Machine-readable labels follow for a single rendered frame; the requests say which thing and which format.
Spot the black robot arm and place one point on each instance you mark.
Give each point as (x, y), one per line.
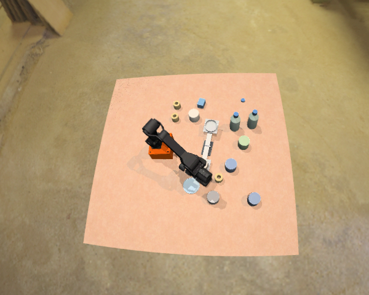
(193, 163)

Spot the light blue block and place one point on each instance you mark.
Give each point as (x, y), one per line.
(201, 103)

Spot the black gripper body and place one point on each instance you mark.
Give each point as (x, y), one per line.
(181, 167)

